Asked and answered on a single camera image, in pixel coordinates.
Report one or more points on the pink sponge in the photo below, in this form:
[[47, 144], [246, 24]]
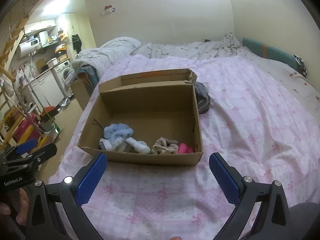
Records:
[[185, 148]]

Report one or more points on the teal headboard cushion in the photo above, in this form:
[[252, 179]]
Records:
[[270, 51]]

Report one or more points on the light blue fluffy sock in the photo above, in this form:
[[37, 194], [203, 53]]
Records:
[[117, 130], [140, 146]]

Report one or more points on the black and white patterned pillow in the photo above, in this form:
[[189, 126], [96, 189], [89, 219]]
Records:
[[300, 65]]

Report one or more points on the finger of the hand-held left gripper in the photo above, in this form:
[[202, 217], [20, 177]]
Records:
[[26, 146], [37, 155]]

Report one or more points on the white water heater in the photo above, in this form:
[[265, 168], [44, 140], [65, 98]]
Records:
[[28, 47]]

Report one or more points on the black hanging garment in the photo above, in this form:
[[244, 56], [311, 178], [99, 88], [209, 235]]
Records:
[[77, 42]]

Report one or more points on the wooden ladder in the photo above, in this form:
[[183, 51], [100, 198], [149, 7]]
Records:
[[11, 47]]

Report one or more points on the white wall cabinet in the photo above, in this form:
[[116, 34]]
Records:
[[40, 26]]

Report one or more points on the cardboard box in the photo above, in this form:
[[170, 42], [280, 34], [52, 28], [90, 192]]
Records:
[[150, 105]]

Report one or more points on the person's right leg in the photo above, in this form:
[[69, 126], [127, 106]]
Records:
[[303, 221]]

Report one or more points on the pink printed blanket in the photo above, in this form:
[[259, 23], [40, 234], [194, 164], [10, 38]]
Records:
[[250, 105]]

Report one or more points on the person's left hand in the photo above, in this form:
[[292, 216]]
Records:
[[22, 202]]

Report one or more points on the grey duvet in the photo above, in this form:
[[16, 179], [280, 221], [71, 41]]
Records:
[[107, 52]]

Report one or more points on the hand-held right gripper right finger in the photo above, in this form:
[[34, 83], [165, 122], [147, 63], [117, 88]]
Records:
[[223, 177]]

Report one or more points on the brown bedside box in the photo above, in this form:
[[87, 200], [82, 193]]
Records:
[[81, 92]]

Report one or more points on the dark striped cloth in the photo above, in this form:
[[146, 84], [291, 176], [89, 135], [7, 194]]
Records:
[[203, 97]]

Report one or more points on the white base cabinet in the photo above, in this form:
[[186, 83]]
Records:
[[48, 90]]

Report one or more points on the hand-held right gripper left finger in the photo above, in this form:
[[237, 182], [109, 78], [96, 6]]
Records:
[[92, 177]]

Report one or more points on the blue clothes pile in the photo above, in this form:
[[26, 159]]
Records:
[[86, 72]]

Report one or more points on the white washing machine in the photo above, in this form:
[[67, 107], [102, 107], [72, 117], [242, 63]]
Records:
[[65, 72]]

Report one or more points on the grey patterned bedsheet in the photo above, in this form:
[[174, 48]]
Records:
[[180, 48]]

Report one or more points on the beige frilly scrunchie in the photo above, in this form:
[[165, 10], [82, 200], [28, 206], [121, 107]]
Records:
[[160, 150]]

